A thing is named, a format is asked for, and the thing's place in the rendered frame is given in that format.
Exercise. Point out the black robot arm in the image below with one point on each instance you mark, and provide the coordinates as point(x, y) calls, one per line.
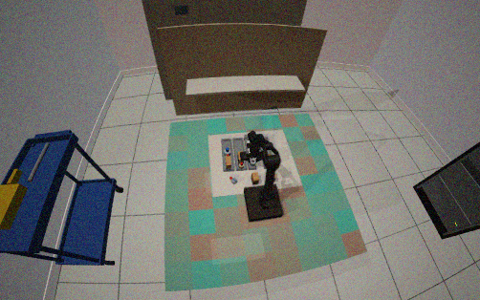
point(271, 163)

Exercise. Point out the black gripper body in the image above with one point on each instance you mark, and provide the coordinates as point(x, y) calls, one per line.
point(244, 156)

